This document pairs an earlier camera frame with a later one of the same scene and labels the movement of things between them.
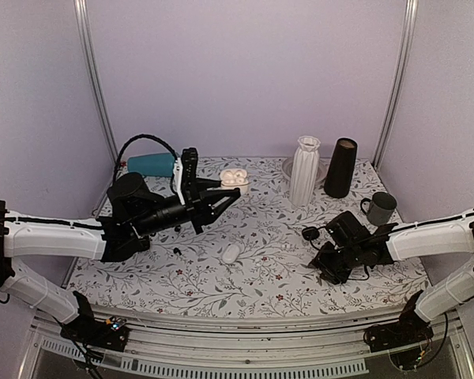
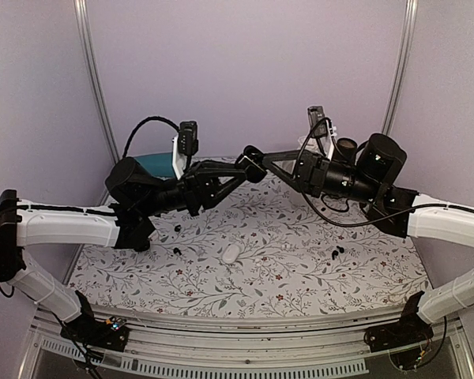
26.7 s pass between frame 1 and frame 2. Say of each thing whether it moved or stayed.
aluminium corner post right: stayed
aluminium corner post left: stayed
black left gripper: moved
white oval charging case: stayed
